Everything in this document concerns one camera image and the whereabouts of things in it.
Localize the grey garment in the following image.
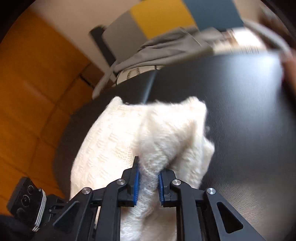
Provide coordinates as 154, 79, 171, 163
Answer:
113, 27, 218, 75

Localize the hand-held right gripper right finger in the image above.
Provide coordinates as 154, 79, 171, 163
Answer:
158, 170, 266, 241

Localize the grey yellow blue chair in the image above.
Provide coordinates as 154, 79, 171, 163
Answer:
89, 0, 292, 99

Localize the cream knit sweater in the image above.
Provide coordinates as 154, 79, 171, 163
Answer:
69, 96, 215, 241

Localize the printed paper sheet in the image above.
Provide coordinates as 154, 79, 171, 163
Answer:
117, 29, 269, 85

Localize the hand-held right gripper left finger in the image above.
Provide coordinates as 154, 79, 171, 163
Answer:
53, 156, 141, 241

